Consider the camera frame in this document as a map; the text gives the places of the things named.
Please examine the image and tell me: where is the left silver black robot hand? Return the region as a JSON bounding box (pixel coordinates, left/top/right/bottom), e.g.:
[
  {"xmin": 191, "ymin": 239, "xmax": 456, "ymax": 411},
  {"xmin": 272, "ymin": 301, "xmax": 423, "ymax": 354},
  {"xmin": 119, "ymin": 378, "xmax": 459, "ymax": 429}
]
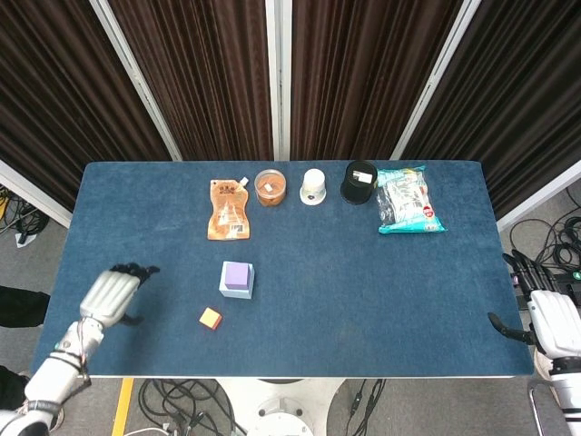
[{"xmin": 79, "ymin": 262, "xmax": 161, "ymax": 327}]

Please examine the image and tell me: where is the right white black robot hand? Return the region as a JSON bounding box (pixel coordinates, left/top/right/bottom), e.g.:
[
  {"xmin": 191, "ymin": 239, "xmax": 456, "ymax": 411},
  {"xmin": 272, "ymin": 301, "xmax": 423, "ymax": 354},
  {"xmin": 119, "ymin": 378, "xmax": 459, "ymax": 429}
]
[{"xmin": 487, "ymin": 249, "xmax": 581, "ymax": 361}]

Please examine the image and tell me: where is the orange yellow small cube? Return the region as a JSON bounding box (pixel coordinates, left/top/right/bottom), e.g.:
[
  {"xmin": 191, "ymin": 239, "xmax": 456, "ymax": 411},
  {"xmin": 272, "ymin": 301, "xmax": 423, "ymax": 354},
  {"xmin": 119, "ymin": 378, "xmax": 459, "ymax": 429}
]
[{"xmin": 198, "ymin": 306, "xmax": 223, "ymax": 331}]

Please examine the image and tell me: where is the purple cube block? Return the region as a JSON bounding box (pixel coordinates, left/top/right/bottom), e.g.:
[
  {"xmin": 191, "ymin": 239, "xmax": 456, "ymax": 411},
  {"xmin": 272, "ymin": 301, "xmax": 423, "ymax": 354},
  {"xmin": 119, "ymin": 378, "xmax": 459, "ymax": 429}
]
[{"xmin": 224, "ymin": 262, "xmax": 251, "ymax": 291}]

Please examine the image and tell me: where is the black power strip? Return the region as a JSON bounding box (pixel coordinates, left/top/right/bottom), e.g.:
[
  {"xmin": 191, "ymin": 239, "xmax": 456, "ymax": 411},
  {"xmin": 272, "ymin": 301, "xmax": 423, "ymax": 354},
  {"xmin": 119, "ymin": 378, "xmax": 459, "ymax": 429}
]
[{"xmin": 510, "ymin": 270, "xmax": 581, "ymax": 299}]

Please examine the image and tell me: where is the black object on floor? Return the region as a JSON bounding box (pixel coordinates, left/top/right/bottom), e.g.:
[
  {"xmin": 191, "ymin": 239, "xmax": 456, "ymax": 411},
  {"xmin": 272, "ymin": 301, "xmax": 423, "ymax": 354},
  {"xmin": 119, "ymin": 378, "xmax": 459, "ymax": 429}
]
[{"xmin": 0, "ymin": 284, "xmax": 52, "ymax": 328}]

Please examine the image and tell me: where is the light blue cube box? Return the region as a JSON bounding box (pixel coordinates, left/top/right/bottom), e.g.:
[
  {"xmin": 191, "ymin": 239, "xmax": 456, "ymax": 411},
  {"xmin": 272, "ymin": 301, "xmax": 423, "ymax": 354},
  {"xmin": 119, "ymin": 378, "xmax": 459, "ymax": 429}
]
[{"xmin": 218, "ymin": 261, "xmax": 256, "ymax": 300}]

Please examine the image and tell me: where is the orange spout pouch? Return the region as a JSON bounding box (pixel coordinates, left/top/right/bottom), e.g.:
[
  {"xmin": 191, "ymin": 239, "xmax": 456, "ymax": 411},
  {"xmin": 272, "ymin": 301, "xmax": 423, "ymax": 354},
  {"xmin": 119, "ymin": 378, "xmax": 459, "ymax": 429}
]
[{"xmin": 207, "ymin": 175, "xmax": 251, "ymax": 241}]

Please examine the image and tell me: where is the teal clear plastic snack bag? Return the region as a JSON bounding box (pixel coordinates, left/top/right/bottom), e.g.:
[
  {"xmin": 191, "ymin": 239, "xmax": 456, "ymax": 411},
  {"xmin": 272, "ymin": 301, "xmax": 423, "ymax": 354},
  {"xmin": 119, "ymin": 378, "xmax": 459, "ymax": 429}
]
[{"xmin": 376, "ymin": 164, "xmax": 447, "ymax": 235}]

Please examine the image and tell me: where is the clear jar of rubber bands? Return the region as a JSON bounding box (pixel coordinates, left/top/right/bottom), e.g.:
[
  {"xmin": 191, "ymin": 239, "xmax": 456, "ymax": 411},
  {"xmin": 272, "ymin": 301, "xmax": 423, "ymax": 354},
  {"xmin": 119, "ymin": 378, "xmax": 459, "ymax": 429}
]
[{"xmin": 253, "ymin": 168, "xmax": 289, "ymax": 208}]

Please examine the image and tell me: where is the blue table cloth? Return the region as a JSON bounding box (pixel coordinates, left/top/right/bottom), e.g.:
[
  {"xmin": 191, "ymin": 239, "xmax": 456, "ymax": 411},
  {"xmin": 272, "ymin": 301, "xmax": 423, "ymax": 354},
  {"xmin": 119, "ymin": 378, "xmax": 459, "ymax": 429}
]
[{"xmin": 30, "ymin": 161, "xmax": 535, "ymax": 379}]

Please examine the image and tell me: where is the brown pleated curtain panel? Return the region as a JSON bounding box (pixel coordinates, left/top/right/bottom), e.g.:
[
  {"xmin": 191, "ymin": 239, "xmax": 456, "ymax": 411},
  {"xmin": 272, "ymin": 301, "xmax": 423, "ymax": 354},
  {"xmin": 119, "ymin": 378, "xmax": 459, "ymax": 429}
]
[
  {"xmin": 290, "ymin": 0, "xmax": 465, "ymax": 162},
  {"xmin": 401, "ymin": 0, "xmax": 581, "ymax": 220},
  {"xmin": 108, "ymin": 0, "xmax": 274, "ymax": 162},
  {"xmin": 0, "ymin": 0, "xmax": 172, "ymax": 213}
]

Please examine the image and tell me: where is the black mesh pen holder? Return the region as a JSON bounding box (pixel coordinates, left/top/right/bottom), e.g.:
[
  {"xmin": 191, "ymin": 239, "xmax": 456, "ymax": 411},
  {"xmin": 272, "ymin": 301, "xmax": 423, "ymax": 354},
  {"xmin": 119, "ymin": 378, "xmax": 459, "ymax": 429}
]
[{"xmin": 340, "ymin": 160, "xmax": 379, "ymax": 204}]

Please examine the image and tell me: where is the black floor cable bundle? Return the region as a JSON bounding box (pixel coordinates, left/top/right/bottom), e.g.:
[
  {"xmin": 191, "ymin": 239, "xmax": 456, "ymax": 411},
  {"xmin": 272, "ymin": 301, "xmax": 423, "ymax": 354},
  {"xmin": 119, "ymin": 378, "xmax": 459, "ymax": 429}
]
[
  {"xmin": 0, "ymin": 185, "xmax": 52, "ymax": 244},
  {"xmin": 507, "ymin": 185, "xmax": 581, "ymax": 276},
  {"xmin": 135, "ymin": 379, "xmax": 249, "ymax": 436}
]

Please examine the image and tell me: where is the white partition base rail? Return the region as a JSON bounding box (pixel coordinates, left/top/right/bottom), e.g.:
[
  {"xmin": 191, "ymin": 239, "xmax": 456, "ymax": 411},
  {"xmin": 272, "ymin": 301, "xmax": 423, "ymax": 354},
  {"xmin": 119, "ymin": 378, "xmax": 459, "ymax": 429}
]
[
  {"xmin": 496, "ymin": 158, "xmax": 581, "ymax": 233},
  {"xmin": 0, "ymin": 158, "xmax": 74, "ymax": 229}
]

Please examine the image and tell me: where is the white pedestal base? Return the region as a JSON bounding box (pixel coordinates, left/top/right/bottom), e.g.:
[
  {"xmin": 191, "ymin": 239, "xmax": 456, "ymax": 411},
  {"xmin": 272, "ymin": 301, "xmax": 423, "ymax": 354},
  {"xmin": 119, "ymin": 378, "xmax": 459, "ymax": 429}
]
[{"xmin": 211, "ymin": 377, "xmax": 347, "ymax": 436}]

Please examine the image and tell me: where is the white partition post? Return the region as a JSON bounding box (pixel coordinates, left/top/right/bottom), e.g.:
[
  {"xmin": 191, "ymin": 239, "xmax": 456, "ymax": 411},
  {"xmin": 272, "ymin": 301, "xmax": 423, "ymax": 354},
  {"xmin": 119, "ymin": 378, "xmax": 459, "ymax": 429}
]
[
  {"xmin": 265, "ymin": 0, "xmax": 292, "ymax": 162},
  {"xmin": 390, "ymin": 0, "xmax": 483, "ymax": 161},
  {"xmin": 89, "ymin": 0, "xmax": 183, "ymax": 162}
]

